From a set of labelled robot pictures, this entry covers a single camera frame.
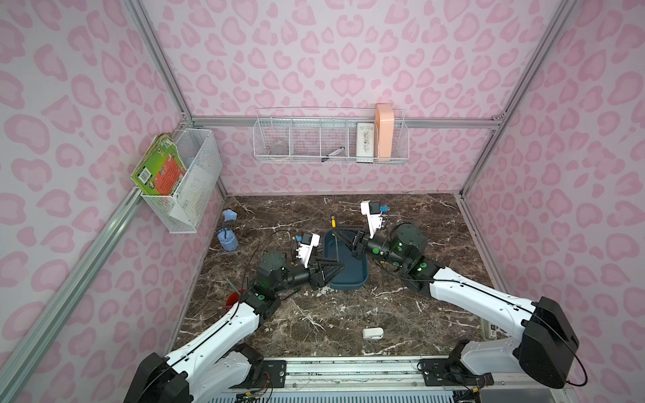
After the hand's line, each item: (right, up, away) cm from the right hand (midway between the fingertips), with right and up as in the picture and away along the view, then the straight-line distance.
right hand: (332, 233), depth 66 cm
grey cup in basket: (-21, +30, +32) cm, 49 cm away
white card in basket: (+12, +31, +26) cm, 42 cm away
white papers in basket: (-47, +8, +16) cm, 50 cm away
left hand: (+2, -9, +3) cm, 10 cm away
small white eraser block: (+13, -32, +13) cm, 37 cm away
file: (0, +2, 0) cm, 2 cm away
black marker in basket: (-2, +27, +28) cm, 39 cm away
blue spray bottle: (-40, -4, +30) cm, 50 cm away
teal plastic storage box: (+8, -17, +25) cm, 31 cm away
